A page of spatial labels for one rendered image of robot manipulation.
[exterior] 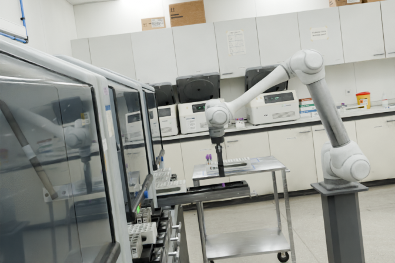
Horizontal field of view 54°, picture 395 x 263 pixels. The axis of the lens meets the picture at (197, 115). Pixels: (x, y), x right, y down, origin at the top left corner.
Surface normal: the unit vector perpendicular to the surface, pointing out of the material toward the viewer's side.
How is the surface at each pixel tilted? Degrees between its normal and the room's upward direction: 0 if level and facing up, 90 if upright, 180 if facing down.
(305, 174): 90
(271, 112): 90
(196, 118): 90
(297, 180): 90
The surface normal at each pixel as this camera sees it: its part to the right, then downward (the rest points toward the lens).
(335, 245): -0.69, 0.12
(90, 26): 0.02, 0.05
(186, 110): -0.04, -0.47
